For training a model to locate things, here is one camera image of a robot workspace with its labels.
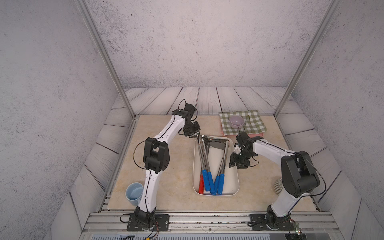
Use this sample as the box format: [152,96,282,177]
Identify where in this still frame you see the aluminium front rail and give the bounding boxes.
[82,211,344,240]

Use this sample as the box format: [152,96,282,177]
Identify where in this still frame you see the right aluminium frame post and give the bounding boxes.
[274,0,342,119]

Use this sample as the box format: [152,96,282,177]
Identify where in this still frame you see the red handled hoe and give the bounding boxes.
[198,138,223,194]

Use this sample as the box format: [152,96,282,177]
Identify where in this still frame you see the light blue plastic cup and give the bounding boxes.
[125,182,144,207]

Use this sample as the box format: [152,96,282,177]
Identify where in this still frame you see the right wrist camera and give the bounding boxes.
[236,132,250,149]

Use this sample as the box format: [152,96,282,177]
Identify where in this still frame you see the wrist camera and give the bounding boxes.
[236,132,250,149]
[184,103,198,121]

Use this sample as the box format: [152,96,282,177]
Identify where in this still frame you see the green checkered cloth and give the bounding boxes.
[219,111,267,136]

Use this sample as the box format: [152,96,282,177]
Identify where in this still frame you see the aluminium frame post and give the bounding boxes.
[274,0,342,119]
[75,0,136,119]

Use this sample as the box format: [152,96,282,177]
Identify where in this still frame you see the pink tray under cloth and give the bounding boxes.
[219,129,264,138]

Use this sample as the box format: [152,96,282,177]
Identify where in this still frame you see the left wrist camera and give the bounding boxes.
[184,103,198,121]

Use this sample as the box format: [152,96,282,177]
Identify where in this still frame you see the small lilac bowl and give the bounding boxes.
[229,115,246,129]

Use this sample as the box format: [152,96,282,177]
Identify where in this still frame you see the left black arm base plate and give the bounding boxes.
[127,214,170,232]

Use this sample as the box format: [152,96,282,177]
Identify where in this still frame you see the white rectangular storage tray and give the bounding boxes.
[193,135,240,197]

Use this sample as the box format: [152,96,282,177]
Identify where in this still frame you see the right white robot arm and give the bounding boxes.
[229,132,320,229]

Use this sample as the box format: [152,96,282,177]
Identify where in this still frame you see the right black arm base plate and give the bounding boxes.
[247,213,295,231]

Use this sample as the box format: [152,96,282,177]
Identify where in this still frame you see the left aluminium frame post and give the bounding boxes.
[75,0,136,119]

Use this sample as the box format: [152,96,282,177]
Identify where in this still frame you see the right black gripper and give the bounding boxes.
[227,150,252,169]

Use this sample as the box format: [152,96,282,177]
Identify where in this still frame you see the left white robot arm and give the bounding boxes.
[134,104,200,228]

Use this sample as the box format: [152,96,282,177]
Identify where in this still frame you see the grey ribbed ceramic cup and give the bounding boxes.
[273,178,284,195]

